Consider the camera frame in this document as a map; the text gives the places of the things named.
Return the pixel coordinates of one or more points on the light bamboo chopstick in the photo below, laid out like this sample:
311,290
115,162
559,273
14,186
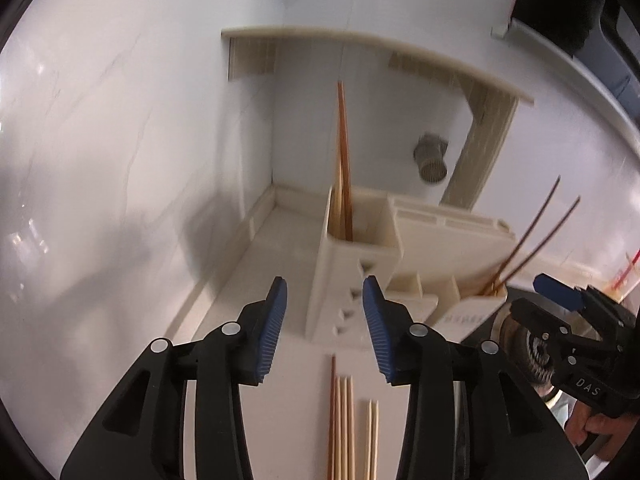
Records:
343,432
351,457
338,453

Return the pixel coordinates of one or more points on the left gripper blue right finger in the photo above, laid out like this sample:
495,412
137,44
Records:
382,328

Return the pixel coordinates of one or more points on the gas stove burner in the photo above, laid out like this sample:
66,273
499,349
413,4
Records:
527,352

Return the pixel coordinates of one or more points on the range hood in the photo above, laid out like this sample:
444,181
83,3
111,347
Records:
600,37

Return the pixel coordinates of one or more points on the metal gas valve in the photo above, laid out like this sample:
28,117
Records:
429,156

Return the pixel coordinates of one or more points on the wooden wall shelf frame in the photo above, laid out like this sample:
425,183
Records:
492,101

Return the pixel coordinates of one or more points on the pale short chopstick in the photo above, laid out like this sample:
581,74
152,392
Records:
375,432
367,463

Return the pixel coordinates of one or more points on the white utensil organizer box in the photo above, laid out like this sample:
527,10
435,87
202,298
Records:
435,260

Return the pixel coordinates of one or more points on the person's right hand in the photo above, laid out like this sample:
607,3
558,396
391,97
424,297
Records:
584,421

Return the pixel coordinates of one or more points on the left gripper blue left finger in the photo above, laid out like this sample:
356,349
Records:
268,327

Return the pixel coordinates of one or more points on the plastic drink cup with straw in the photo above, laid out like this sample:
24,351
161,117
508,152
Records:
625,280

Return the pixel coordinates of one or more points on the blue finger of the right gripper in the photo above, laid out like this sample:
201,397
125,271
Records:
541,323
569,298

